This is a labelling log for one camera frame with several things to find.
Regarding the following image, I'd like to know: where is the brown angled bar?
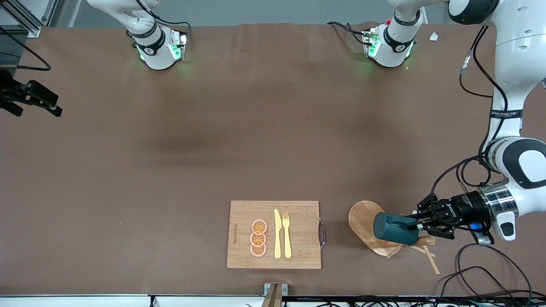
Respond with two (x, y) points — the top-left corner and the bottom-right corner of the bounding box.
(261, 284), (283, 307)

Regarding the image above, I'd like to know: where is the bamboo cutting board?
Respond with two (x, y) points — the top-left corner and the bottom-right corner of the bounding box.
(227, 200), (326, 269)

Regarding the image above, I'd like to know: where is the aluminium frame profile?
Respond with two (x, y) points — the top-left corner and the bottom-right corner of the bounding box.
(0, 0), (58, 38)

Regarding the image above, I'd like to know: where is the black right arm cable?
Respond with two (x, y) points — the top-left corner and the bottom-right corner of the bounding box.
(0, 26), (52, 72)

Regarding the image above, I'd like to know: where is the black left base cable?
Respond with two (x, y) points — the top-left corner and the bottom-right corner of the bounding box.
(327, 21), (368, 45)

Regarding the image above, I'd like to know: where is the black looped cable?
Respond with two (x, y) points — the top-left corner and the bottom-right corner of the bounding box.
(439, 243), (534, 307)

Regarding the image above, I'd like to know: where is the yellow plastic fork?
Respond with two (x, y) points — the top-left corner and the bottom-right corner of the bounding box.
(282, 212), (292, 259)

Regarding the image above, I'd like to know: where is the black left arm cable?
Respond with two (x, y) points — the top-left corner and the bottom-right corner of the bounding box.
(430, 26), (510, 214)

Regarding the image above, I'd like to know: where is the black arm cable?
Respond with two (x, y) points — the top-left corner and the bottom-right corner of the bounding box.
(0, 26), (52, 72)
(430, 26), (510, 214)

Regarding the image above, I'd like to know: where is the black base cable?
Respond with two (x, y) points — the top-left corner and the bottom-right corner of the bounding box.
(136, 0), (191, 43)
(327, 21), (368, 45)

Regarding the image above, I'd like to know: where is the yellow plastic knife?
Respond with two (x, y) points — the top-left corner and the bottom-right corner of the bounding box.
(274, 209), (282, 259)

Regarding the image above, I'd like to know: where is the dark green cup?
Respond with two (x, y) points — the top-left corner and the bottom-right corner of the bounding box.
(373, 212), (421, 246)

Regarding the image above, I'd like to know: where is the black right base cable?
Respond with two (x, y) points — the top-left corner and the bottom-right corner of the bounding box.
(136, 0), (191, 43)

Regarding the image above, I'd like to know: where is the wooden cup rack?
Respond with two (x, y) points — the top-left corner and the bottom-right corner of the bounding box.
(348, 200), (442, 275)

